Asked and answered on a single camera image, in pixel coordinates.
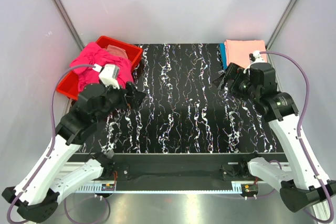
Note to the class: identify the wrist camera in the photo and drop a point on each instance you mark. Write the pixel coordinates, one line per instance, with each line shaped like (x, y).
(108, 75)
(256, 57)

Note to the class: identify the white slotted cable duct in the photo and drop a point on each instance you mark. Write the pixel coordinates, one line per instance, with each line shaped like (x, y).
(165, 187)

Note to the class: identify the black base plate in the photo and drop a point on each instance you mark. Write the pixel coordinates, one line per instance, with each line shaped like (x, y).
(175, 168)

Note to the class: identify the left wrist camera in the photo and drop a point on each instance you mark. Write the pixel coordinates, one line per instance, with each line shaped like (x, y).
(108, 75)

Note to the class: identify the black marble table mat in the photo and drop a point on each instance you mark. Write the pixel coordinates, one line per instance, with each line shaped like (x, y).
(183, 112)

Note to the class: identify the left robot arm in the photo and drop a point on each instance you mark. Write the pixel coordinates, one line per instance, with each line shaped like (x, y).
(39, 194)

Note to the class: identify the left aluminium frame post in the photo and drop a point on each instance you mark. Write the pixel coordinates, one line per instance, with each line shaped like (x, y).
(69, 24)

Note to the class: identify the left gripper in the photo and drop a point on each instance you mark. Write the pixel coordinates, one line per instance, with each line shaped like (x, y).
(128, 102)

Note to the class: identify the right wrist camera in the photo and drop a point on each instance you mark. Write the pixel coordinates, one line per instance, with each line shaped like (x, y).
(256, 57)

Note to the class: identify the aluminium frame post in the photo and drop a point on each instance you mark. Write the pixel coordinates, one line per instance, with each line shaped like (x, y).
(281, 22)
(69, 24)

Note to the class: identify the red plastic bin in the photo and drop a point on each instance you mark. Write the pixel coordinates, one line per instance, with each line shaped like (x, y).
(69, 84)

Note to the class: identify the folded salmon t shirt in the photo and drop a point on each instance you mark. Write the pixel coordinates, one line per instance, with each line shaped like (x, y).
(237, 51)

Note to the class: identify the right aluminium frame post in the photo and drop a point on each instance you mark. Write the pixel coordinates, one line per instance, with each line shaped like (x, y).
(281, 22)

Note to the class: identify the dusty pink t shirt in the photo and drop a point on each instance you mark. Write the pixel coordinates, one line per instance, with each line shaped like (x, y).
(116, 51)

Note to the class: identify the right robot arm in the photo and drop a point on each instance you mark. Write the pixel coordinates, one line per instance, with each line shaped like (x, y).
(306, 184)

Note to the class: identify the folded blue t shirt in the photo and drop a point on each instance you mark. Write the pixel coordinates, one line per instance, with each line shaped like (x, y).
(222, 51)

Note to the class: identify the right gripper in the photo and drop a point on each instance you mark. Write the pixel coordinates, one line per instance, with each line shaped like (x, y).
(234, 72)

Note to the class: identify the magenta t shirt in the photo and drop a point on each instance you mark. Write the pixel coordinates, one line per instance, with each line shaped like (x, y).
(93, 54)

